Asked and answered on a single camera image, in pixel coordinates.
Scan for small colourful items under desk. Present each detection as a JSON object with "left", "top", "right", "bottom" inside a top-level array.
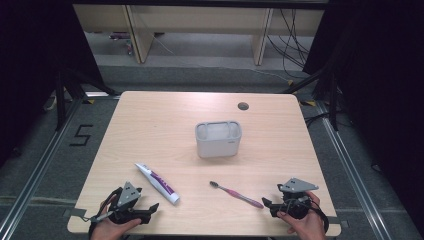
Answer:
[{"left": 108, "top": 31, "right": 134, "bottom": 56}]

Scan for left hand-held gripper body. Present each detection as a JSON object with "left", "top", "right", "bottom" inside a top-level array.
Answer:
[{"left": 108, "top": 181, "right": 152, "bottom": 225}]

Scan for aluminium floor rail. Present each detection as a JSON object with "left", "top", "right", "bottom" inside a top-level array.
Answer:
[
  {"left": 0, "top": 97, "right": 85, "bottom": 240},
  {"left": 314, "top": 99, "right": 393, "bottom": 240}
]

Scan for white and purple toothpaste tube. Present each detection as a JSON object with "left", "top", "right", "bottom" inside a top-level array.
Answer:
[{"left": 134, "top": 162, "right": 181, "bottom": 206}]

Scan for black floor cable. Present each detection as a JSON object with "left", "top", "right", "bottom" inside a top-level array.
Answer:
[{"left": 303, "top": 111, "right": 332, "bottom": 128}]

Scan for white plastic holder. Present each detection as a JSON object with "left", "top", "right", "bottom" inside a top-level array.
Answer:
[{"left": 194, "top": 120, "right": 243, "bottom": 159}]

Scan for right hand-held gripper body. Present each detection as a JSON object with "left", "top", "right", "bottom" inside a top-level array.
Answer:
[{"left": 276, "top": 177, "right": 320, "bottom": 220}]

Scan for grey tape piece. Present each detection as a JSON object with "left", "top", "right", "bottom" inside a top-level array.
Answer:
[
  {"left": 324, "top": 215, "right": 350, "bottom": 229},
  {"left": 63, "top": 208, "right": 88, "bottom": 218}
]

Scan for black metal stand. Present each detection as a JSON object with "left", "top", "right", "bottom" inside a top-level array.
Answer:
[
  {"left": 54, "top": 68, "right": 119, "bottom": 132},
  {"left": 281, "top": 65, "right": 340, "bottom": 132}
]

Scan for beige wooden desk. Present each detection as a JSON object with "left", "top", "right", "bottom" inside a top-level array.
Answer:
[{"left": 72, "top": 4, "right": 326, "bottom": 66}]

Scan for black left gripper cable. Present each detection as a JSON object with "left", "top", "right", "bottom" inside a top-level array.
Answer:
[{"left": 87, "top": 186, "right": 124, "bottom": 240}]

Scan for pink toothbrush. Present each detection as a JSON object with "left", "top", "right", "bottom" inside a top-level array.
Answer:
[{"left": 209, "top": 180, "right": 265, "bottom": 210}]

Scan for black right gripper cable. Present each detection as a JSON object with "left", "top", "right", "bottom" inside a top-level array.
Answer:
[{"left": 304, "top": 196, "right": 330, "bottom": 234}]

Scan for person's left hand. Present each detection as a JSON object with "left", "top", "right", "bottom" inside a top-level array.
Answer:
[{"left": 90, "top": 194, "right": 143, "bottom": 240}]

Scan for person's right hand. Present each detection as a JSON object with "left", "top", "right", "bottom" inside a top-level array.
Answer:
[{"left": 276, "top": 191, "right": 327, "bottom": 240}]

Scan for bundle of black cables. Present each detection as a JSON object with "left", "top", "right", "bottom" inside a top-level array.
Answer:
[{"left": 266, "top": 8, "right": 312, "bottom": 80}]

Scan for black curtain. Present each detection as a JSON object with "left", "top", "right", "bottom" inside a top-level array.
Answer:
[
  {"left": 302, "top": 0, "right": 424, "bottom": 231},
  {"left": 0, "top": 0, "right": 107, "bottom": 169}
]

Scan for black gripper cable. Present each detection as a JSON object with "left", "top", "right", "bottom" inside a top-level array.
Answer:
[
  {"left": 87, "top": 186, "right": 124, "bottom": 240},
  {"left": 304, "top": 196, "right": 330, "bottom": 234}
]

